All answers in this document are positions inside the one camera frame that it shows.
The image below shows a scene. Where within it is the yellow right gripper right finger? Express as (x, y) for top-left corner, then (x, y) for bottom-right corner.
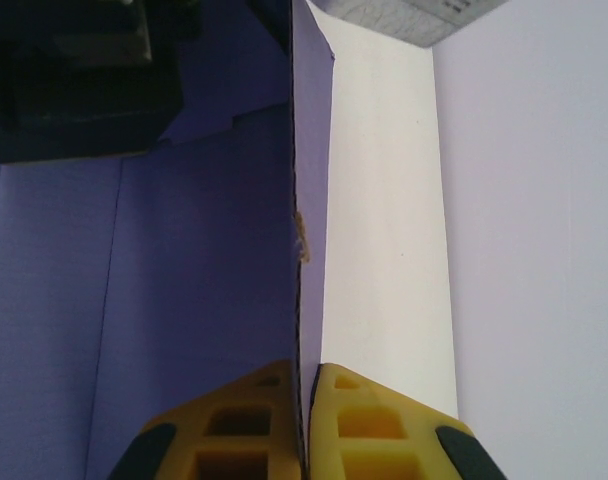
(307, 362), (508, 480)

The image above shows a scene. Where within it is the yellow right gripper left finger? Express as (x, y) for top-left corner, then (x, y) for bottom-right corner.
(106, 357), (304, 480)

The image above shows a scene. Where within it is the purple cardboard box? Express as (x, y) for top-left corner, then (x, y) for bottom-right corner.
(0, 0), (335, 480)

